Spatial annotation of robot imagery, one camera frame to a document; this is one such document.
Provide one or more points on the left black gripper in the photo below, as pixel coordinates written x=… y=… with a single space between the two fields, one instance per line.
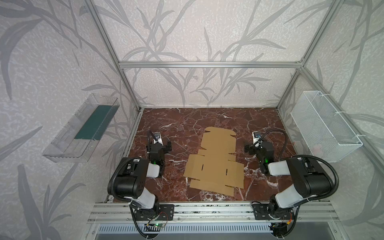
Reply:
x=159 y=145

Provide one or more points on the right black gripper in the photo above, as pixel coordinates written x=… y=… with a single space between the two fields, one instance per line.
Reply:
x=257 y=147

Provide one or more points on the brown cardboard box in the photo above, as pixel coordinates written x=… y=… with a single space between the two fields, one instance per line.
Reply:
x=214 y=168

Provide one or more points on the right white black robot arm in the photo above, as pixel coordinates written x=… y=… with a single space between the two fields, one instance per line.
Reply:
x=313 y=179

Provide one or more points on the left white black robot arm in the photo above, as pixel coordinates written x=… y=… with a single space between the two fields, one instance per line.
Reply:
x=127 y=183

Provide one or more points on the pink item in basket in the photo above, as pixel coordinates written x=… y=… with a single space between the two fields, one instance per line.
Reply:
x=317 y=150

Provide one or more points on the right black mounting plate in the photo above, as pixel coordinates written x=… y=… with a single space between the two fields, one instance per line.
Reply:
x=271 y=212

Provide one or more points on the black mounting plate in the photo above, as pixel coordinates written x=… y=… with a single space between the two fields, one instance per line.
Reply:
x=271 y=212
x=162 y=212

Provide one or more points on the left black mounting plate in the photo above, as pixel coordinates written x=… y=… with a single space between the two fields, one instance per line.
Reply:
x=162 y=212

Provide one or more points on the green mat in bin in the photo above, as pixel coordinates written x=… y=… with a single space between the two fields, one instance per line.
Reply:
x=97 y=123

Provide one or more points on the green circuit board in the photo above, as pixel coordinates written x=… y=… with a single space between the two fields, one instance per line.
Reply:
x=158 y=225

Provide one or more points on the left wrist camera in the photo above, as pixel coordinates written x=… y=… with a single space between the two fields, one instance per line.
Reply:
x=158 y=138

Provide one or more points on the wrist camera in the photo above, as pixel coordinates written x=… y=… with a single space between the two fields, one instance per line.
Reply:
x=158 y=138
x=256 y=137

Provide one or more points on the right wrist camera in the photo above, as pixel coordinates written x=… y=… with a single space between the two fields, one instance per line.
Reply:
x=256 y=137

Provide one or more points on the white wire mesh basket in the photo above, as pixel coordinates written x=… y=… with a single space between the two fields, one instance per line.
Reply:
x=320 y=123

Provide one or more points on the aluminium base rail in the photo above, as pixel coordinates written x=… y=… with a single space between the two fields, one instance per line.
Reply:
x=212 y=212

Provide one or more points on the clear plastic wall bin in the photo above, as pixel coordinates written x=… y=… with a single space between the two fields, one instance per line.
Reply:
x=78 y=139

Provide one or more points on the aluminium frame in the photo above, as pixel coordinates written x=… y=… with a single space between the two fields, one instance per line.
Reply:
x=299 y=66

